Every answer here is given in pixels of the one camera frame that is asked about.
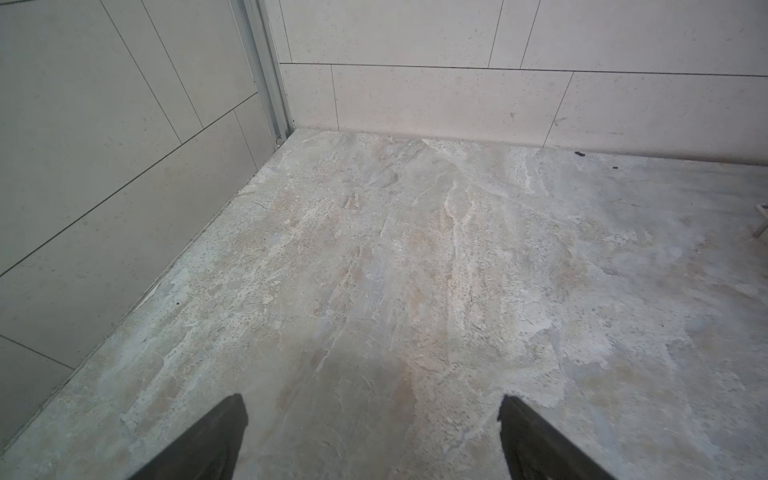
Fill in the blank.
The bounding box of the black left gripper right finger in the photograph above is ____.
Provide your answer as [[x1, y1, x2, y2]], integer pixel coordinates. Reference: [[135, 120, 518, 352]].
[[497, 395, 615, 480]]

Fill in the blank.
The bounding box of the metal wire dish rack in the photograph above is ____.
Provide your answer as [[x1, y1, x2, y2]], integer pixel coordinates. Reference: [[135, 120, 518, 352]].
[[752, 203, 768, 238]]

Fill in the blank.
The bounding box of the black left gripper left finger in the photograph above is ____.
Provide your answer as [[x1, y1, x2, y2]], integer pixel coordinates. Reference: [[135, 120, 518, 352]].
[[129, 393, 248, 480]]

